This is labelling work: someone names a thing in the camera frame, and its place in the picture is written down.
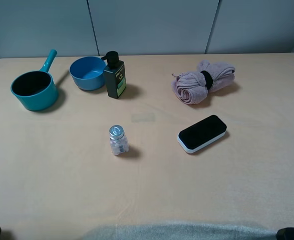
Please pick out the blue plastic bowl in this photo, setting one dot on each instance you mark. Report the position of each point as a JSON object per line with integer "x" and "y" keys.
{"x": 87, "y": 73}

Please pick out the black robot base right corner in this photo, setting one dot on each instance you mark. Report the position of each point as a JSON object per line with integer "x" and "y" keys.
{"x": 285, "y": 233}

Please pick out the small glass pill jar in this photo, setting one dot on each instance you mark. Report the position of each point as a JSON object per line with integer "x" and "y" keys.
{"x": 118, "y": 140}

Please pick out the black and white eraser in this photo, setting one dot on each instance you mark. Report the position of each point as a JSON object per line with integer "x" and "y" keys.
{"x": 201, "y": 134}

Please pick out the black pump dispenser bottle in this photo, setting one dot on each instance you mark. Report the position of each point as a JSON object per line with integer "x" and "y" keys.
{"x": 114, "y": 74}

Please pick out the rolled pink towel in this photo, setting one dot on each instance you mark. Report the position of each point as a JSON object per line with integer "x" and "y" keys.
{"x": 190, "y": 87}

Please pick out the grey cloth at table edge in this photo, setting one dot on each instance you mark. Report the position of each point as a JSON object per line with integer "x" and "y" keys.
{"x": 178, "y": 231}

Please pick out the black hair tie band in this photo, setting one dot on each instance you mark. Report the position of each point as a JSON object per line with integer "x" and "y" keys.
{"x": 208, "y": 79}

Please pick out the teal saucepan with handle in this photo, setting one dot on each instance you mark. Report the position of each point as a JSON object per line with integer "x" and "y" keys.
{"x": 36, "y": 90}

